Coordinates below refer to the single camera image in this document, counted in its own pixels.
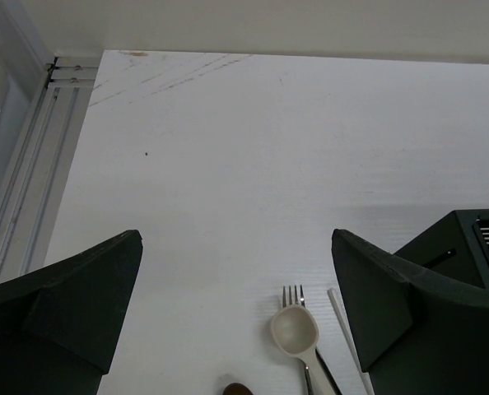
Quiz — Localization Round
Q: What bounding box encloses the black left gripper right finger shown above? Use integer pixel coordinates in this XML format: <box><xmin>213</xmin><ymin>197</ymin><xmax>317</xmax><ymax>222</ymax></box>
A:
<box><xmin>332</xmin><ymin>229</ymin><xmax>489</xmax><ymax>394</ymax></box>

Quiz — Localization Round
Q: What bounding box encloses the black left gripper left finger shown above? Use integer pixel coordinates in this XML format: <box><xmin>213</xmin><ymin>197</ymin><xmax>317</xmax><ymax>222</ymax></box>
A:
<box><xmin>0</xmin><ymin>230</ymin><xmax>142</xmax><ymax>394</ymax></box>

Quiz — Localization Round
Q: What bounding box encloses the beige plastic spoon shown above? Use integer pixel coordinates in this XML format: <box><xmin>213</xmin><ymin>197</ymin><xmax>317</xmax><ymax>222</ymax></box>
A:
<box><xmin>270</xmin><ymin>304</ymin><xmax>336</xmax><ymax>395</ymax></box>

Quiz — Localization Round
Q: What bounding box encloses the brown wooden spoon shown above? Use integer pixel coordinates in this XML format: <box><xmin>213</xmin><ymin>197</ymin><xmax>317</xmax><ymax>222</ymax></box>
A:
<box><xmin>222</xmin><ymin>383</ymin><xmax>253</xmax><ymax>395</ymax></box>

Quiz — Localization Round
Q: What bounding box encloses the white chopstick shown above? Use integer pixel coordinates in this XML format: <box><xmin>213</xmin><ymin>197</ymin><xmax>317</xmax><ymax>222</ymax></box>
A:
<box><xmin>328</xmin><ymin>287</ymin><xmax>375</xmax><ymax>395</ymax></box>

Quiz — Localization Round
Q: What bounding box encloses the black chopstick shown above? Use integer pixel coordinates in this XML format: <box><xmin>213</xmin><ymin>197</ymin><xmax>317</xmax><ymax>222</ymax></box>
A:
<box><xmin>315</xmin><ymin>349</ymin><xmax>342</xmax><ymax>395</ymax></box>

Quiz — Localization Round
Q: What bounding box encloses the black utensil container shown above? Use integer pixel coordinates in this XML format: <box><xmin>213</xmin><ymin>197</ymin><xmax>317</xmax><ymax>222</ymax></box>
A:
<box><xmin>395</xmin><ymin>209</ymin><xmax>489</xmax><ymax>290</ymax></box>

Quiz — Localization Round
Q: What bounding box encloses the silver metal fork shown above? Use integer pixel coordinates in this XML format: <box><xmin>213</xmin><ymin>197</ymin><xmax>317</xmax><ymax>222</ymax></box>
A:
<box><xmin>282</xmin><ymin>286</ymin><xmax>314</xmax><ymax>395</ymax></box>

